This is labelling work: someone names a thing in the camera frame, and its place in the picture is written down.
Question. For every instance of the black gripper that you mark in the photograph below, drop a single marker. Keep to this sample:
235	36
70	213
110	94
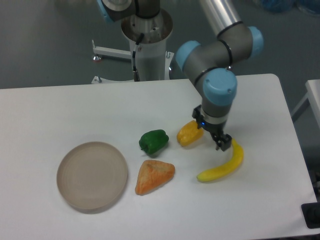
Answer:
213	125

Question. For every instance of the yellow toy pepper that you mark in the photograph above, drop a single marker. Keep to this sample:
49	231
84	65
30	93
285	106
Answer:
189	133

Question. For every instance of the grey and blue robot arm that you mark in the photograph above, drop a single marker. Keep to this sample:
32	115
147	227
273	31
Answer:
207	67

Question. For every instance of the green toy pepper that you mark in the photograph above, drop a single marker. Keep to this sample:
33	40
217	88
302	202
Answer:
153	141

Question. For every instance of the yellow toy banana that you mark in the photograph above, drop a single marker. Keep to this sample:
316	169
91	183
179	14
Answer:
219	172

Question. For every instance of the orange triangular toy bread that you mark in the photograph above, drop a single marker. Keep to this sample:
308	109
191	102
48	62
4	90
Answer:
153	174

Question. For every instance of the white side table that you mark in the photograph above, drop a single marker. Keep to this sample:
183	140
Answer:
311	98

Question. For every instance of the black device at table edge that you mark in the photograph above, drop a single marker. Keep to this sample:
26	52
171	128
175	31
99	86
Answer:
311	214

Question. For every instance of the beige round plate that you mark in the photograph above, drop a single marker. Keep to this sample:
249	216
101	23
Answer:
92	176

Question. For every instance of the blue bag in background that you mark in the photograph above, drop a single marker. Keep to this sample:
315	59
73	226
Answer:
310	7

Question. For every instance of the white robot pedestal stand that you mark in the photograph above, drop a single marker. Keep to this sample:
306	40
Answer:
148	54

